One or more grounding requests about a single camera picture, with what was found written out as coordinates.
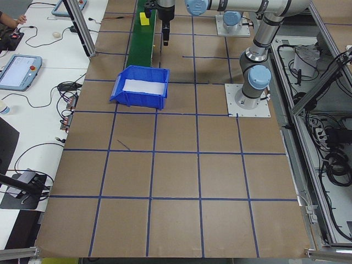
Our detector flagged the bystander forearm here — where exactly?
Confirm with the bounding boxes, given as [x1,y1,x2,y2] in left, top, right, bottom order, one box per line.
[0,10,18,29]

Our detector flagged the green conveyor belt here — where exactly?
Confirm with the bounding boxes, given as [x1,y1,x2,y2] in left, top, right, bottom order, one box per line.
[125,0,157,69]

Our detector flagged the white foam pad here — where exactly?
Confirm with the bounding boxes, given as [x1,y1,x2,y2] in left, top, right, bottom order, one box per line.
[122,78,167,96]

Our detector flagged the blue plastic bin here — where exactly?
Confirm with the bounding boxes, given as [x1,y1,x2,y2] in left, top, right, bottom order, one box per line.
[109,64,171,111]

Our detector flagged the light blue teach pendant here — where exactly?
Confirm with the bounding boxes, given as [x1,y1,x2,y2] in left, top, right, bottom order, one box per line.
[0,54,43,92]
[51,0,89,18]

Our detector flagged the grey terminal board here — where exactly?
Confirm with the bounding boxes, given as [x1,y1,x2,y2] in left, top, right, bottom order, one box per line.
[60,111,74,132]
[65,93,79,109]

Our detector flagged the white cardboard box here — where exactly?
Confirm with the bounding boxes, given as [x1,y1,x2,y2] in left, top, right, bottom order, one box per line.
[292,43,322,79]

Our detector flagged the black controller box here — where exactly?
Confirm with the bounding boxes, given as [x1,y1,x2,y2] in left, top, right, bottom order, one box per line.
[0,31,25,52]

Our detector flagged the white paper cup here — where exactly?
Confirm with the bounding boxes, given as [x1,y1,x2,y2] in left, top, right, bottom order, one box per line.
[0,100,13,116]

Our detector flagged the white power strip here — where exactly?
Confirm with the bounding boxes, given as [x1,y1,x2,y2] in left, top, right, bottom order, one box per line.
[309,117,331,145]

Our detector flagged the black flat panel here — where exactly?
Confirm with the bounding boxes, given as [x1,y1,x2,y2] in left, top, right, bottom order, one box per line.
[0,117,20,177]

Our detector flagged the small grey device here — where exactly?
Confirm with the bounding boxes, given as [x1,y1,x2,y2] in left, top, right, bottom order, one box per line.
[5,168,36,199]

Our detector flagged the aluminium corner bar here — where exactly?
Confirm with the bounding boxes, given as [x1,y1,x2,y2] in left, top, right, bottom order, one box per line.
[304,247,352,262]
[0,245,41,261]

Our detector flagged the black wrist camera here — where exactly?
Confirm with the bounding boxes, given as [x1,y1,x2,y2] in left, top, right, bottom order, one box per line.
[145,0,157,18]

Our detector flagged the red conveyor wire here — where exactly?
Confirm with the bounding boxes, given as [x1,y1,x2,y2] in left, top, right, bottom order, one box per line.
[102,15,136,22]

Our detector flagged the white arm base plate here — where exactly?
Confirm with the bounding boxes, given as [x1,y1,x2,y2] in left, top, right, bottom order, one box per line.
[224,83,272,118]
[214,14,251,38]

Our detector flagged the aluminium gantry post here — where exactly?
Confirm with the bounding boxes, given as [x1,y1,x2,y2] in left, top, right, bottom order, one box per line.
[307,0,343,60]
[62,0,96,57]

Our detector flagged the black cable coil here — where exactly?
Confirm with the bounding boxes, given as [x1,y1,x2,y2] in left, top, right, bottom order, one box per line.
[291,92,316,111]
[318,148,352,189]

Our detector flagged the black USB cable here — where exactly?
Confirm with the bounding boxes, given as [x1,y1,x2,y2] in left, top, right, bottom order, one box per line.
[15,136,66,177]

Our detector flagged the V-shaped aluminium frame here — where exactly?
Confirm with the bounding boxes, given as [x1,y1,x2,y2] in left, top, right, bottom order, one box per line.
[271,0,352,248]

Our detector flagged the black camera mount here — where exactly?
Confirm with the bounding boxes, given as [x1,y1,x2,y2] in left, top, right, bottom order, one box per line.
[0,172,48,211]

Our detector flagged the grey metal bracket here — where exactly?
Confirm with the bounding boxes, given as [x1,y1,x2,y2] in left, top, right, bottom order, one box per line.
[304,205,320,225]

